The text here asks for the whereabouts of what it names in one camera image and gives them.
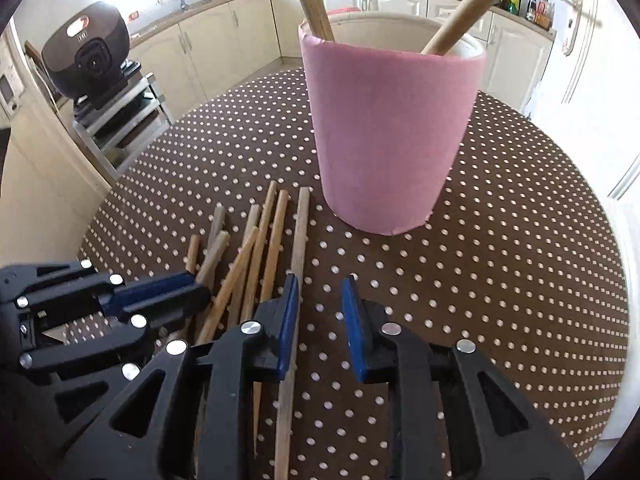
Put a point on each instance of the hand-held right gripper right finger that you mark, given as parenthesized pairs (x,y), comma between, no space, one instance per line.
(352,325)

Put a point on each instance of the white door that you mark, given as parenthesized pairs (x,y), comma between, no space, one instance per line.
(600,85)

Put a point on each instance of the cream kitchen base cabinets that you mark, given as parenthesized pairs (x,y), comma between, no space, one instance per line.
(240,35)

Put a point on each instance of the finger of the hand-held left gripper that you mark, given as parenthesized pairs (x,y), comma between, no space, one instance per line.
(185,302)
(150,290)

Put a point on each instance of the brown sauce bottle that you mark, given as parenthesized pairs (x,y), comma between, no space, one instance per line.
(545,15)

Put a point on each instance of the black round kitchen appliance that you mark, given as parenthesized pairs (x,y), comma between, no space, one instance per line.
(75,75)

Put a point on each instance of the metal shelf rack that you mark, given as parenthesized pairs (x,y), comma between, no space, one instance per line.
(125,115)

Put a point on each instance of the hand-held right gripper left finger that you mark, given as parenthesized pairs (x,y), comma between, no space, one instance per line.
(289,325)

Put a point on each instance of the bunch of wooden chopsticks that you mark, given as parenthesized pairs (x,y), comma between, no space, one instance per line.
(250,260)

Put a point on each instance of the single wooden chopstick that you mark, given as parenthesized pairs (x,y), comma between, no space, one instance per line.
(475,0)
(300,240)
(310,0)

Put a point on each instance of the white refrigerator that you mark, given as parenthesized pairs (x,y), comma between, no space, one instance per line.
(40,185)

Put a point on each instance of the pink cup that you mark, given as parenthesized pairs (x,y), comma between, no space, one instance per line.
(390,135)

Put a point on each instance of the dark sauce bottle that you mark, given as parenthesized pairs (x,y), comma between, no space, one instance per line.
(531,6)

